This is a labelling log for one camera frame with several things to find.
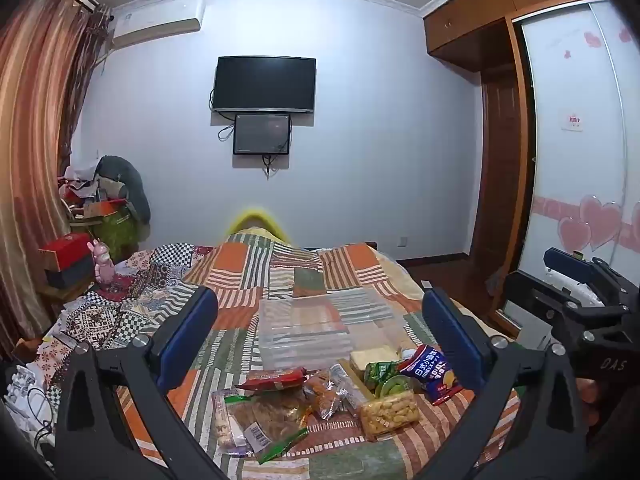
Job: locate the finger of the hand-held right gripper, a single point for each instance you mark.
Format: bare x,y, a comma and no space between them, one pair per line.
530,305
562,259

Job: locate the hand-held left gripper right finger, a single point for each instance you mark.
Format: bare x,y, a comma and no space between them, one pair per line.
450,340

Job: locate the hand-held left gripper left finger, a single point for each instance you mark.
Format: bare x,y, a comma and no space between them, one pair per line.
187,340

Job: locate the blue chips packet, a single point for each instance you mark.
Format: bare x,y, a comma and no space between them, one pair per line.
432,372

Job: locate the green snack packet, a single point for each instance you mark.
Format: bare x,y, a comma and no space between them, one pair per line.
380,372

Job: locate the plastic-wrapped pale cake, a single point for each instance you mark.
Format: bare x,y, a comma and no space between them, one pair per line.
372,357

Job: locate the long clear biscuit pack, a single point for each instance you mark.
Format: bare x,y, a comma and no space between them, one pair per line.
222,425

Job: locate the red snack packet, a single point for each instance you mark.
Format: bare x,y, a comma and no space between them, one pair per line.
272,379

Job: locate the clear bag of puff balls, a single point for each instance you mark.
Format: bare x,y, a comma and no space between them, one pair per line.
387,412

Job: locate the gold-edged brown biscuit pack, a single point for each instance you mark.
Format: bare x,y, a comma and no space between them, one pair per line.
350,385

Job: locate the clear plastic container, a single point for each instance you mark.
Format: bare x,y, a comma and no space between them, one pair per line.
300,335

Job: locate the clear pack of orange pastries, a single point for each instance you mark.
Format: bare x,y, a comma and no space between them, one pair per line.
322,392

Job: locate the green round cup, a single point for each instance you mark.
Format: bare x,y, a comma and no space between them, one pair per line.
395,387

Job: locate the white heart-print sliding door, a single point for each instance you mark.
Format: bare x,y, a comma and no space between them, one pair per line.
575,185

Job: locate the pink toy figure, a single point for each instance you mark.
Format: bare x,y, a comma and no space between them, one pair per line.
102,267

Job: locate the green bag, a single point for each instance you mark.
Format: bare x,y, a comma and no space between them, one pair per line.
115,232

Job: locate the dark grey box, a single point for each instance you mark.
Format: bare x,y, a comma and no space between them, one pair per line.
70,274

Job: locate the white red door sticker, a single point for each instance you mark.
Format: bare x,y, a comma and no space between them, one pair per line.
572,120

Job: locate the yellow chair back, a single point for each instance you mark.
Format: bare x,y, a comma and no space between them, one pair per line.
255,217

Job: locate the orange striped patchwork blanket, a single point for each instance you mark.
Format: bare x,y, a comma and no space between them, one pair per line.
310,270

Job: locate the red box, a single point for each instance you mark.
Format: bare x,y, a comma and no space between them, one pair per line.
65,249

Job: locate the grey coat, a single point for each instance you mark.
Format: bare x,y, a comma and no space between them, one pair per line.
130,185

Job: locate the white cloth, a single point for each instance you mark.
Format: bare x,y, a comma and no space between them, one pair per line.
25,395

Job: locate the pile of clothes and boxes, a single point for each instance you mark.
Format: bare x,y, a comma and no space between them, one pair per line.
82,190

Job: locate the striped brown curtain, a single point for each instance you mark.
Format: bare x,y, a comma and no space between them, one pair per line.
30,135

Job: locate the wooden wardrobe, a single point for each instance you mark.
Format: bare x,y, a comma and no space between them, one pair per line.
480,5

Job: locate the white air conditioner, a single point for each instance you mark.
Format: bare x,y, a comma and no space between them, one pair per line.
155,22

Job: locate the white wall socket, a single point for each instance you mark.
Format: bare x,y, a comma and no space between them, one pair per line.
403,242

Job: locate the small black wall monitor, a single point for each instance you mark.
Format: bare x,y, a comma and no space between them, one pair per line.
262,132

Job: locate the black wall television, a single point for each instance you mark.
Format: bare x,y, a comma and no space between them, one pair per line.
265,82

